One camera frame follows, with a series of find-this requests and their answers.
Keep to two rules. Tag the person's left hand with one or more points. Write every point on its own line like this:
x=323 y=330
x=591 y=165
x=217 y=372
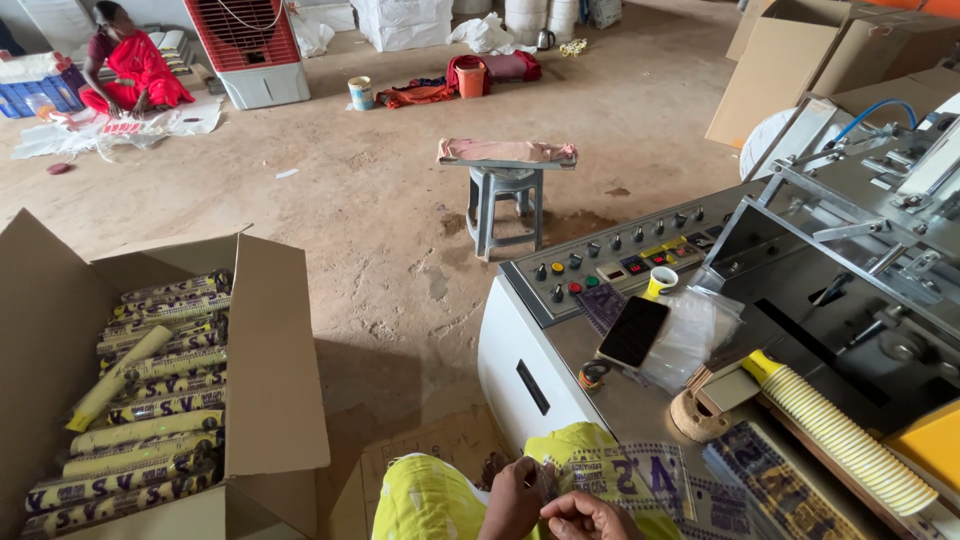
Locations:
x=514 y=495

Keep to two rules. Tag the person's right hand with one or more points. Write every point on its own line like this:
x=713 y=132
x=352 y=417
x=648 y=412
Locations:
x=600 y=521

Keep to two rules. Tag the person's right fingers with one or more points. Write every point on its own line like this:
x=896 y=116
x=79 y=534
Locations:
x=566 y=508

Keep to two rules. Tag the person's left fingers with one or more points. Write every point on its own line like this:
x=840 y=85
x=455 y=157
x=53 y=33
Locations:
x=541 y=480

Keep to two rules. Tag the printed plastic cup sleeve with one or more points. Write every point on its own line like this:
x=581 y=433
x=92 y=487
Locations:
x=600 y=465

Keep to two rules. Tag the flat cardboard sheet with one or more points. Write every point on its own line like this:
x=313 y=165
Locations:
x=435 y=446

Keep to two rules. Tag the person's yellow dotted clothing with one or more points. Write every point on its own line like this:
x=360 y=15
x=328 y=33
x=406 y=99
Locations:
x=431 y=499

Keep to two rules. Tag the small dark tape roll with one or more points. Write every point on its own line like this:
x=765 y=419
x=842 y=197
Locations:
x=593 y=374

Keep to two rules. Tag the flat printed plastic sleeve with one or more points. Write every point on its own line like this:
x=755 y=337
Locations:
x=712 y=514

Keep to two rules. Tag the brown cardboard tape core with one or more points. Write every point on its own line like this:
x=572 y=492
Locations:
x=694 y=421

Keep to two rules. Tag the black smartphone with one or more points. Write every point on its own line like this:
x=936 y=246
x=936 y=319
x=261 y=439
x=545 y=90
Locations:
x=634 y=332

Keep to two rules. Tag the purple printed plastic sleeve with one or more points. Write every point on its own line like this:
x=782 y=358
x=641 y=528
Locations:
x=601 y=307

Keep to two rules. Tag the clear plastic bags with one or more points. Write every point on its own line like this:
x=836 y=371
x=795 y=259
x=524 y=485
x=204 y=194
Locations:
x=697 y=337

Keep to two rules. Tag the stack of printed plastic sleeves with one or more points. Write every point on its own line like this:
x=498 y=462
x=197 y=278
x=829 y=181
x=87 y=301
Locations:
x=780 y=487

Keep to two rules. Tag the grey machine control panel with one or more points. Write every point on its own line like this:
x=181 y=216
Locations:
x=600 y=259

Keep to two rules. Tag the small yellow paper cup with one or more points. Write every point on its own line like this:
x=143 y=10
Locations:
x=661 y=282

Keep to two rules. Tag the grey plastic stool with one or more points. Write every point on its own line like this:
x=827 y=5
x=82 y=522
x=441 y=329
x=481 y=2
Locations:
x=504 y=214

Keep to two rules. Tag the large open cardboard box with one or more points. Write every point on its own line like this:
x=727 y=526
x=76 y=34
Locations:
x=277 y=360

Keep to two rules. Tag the stack of yellow paper cups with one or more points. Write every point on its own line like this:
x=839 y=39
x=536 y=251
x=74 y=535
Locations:
x=847 y=435

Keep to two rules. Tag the board with pink cloth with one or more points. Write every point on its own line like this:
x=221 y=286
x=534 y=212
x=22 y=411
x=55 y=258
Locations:
x=506 y=151

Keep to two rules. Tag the steel cup packing machine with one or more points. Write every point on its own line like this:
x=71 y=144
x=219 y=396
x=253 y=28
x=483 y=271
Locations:
x=825 y=285

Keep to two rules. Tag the yellow box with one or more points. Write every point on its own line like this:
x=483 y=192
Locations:
x=930 y=446

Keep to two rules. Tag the pile of packed cup sleeves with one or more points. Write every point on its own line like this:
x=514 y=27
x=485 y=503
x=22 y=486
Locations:
x=161 y=420

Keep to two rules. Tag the orange cloth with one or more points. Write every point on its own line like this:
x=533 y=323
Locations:
x=416 y=95

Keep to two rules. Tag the large white paper reel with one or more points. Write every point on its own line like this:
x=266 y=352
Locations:
x=765 y=142

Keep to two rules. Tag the orange plastic bucket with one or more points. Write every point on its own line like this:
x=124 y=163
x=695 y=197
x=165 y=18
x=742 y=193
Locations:
x=471 y=80

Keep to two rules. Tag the dark red bag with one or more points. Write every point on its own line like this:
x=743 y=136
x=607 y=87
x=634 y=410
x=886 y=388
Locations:
x=514 y=67

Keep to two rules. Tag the small paint tin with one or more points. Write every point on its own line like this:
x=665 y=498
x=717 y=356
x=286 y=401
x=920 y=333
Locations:
x=361 y=94

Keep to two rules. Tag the small yellow cups cluster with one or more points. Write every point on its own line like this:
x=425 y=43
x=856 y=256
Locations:
x=574 y=48

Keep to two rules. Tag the plain yellow cup pack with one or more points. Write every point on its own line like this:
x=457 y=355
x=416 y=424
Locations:
x=116 y=379

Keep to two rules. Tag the steel kettle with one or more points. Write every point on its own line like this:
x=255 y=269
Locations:
x=545 y=40

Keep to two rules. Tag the crumpled white plastic bags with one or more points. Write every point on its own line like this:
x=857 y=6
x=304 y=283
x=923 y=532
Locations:
x=484 y=34

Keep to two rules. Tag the white paper rolls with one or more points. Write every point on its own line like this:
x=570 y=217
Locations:
x=540 y=16

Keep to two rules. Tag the white woven sack bundle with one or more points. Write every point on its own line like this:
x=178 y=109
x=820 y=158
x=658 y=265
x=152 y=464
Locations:
x=401 y=24

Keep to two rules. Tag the heap of folded cardboard boxes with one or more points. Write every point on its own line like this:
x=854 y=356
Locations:
x=795 y=60

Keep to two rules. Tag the red and white air cooler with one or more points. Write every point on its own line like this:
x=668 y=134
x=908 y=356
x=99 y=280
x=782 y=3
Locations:
x=251 y=56

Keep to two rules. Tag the white sheet with paper pieces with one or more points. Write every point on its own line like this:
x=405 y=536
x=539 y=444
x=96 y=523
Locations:
x=161 y=127

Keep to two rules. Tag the stack of white paper sheets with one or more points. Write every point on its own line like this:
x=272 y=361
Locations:
x=172 y=49

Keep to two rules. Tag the dark red disc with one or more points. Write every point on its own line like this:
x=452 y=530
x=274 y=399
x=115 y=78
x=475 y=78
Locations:
x=58 y=169

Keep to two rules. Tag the blue plastic crate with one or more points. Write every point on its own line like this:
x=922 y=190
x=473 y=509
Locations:
x=34 y=94

